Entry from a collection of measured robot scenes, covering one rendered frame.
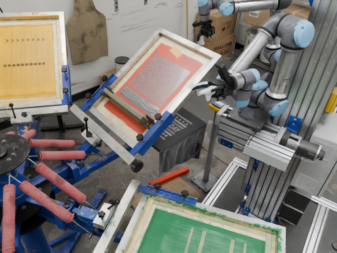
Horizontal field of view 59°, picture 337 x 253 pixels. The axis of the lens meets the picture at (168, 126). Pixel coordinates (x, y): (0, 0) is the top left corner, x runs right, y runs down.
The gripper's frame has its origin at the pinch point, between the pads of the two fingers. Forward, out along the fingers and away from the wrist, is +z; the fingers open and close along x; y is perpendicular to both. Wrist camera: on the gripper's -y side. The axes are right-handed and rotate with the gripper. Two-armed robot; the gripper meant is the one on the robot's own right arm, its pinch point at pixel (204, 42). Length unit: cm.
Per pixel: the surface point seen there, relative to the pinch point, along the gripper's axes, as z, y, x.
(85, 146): 8, 0, -110
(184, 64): -4.6, 8.4, -28.8
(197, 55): -7.0, 12.2, -19.9
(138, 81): 2, -12, -54
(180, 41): -11.1, -4.1, -18.4
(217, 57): -11.2, 27.9, -18.0
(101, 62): 110, -200, -2
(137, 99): 5, -1, -65
